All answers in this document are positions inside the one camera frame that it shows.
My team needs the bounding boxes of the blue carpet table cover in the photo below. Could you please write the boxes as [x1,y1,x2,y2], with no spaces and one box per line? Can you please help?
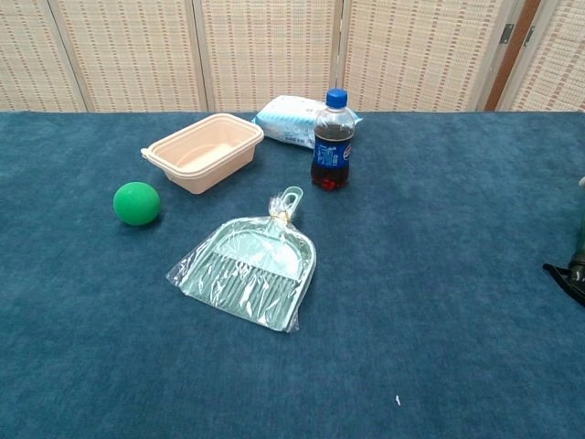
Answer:
[0,111,585,439]

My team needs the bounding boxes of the wide bamboo folding screen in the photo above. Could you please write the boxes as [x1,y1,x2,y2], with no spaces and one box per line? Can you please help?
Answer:
[0,0,508,113]

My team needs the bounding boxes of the cola bottle with blue cap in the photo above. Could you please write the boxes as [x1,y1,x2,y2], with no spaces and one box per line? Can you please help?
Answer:
[311,88,357,192]

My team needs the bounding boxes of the narrow bamboo folding screen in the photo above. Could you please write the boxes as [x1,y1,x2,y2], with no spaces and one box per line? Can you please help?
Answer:
[495,0,585,112]

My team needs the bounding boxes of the green transparent spray bottle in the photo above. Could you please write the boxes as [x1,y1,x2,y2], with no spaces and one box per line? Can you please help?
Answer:
[542,176,585,306]

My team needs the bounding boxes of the light blue wet wipes pack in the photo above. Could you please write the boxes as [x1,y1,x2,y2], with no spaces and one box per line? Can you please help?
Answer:
[250,94,363,151]

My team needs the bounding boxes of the bagged mint dustpan brush set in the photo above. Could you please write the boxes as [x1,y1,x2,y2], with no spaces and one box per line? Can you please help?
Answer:
[165,186,317,334]

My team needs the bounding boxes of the brown wooden post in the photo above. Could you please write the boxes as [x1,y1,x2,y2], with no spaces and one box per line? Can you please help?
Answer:
[484,0,543,111]

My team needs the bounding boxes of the beige plastic food container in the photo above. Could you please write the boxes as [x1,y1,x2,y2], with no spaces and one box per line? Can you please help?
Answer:
[140,112,265,196]

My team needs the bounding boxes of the green ball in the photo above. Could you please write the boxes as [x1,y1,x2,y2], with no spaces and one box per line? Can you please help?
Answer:
[112,181,162,227]

